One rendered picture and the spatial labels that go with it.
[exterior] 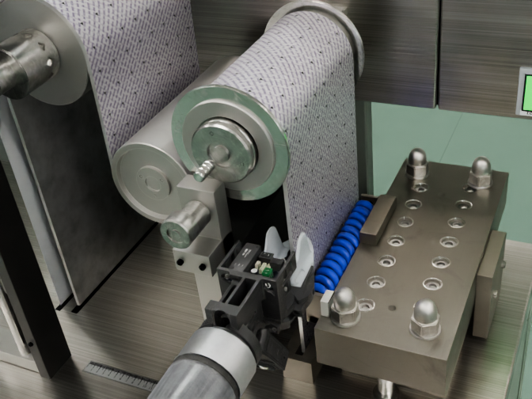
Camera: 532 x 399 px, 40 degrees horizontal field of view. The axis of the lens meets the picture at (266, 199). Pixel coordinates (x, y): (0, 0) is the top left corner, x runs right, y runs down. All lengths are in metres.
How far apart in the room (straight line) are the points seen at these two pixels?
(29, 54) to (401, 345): 0.54
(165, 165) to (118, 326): 0.33
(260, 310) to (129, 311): 0.41
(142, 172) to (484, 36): 0.48
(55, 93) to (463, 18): 0.54
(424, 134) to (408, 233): 2.28
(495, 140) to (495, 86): 2.21
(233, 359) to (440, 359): 0.25
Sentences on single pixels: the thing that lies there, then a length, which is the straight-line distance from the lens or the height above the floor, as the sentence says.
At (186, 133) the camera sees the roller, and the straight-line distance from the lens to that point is 0.84.
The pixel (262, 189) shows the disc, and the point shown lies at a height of 1.20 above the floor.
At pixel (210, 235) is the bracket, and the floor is 1.14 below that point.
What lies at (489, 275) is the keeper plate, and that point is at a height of 1.02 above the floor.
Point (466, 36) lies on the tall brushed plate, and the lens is 1.04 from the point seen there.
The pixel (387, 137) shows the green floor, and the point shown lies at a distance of 3.28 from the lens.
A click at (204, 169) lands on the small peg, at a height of 1.24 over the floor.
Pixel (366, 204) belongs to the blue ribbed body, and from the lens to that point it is 1.07.
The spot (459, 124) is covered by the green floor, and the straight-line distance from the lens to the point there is 3.38.
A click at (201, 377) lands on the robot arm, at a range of 0.71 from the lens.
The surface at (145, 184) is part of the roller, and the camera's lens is 0.93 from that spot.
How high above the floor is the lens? 1.66
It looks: 35 degrees down
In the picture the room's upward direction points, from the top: 7 degrees counter-clockwise
